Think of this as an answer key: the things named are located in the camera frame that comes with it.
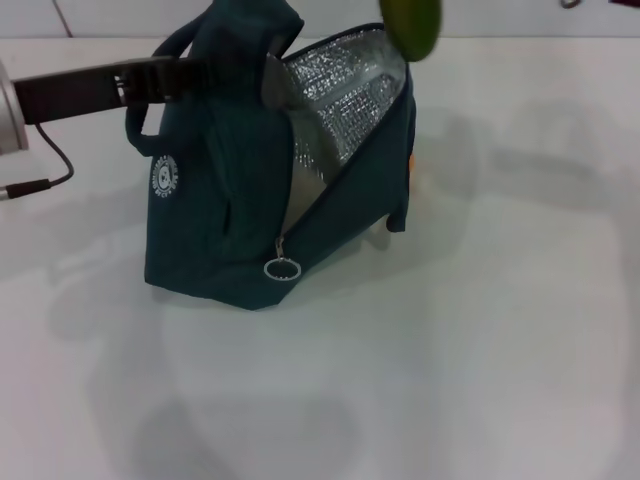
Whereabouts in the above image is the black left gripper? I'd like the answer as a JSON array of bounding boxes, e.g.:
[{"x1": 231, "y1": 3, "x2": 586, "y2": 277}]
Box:
[{"x1": 13, "y1": 55, "x2": 209, "y2": 127}]

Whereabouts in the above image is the dark teal insulated bag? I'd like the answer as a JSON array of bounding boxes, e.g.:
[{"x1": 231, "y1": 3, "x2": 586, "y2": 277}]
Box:
[{"x1": 124, "y1": 0, "x2": 417, "y2": 312}]

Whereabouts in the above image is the green cucumber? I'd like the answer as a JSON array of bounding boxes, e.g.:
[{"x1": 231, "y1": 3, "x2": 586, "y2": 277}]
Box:
[{"x1": 377, "y1": 0, "x2": 444, "y2": 64}]

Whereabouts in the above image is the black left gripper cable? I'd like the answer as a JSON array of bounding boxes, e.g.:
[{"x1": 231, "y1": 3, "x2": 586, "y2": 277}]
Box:
[{"x1": 0, "y1": 121, "x2": 77, "y2": 202}]

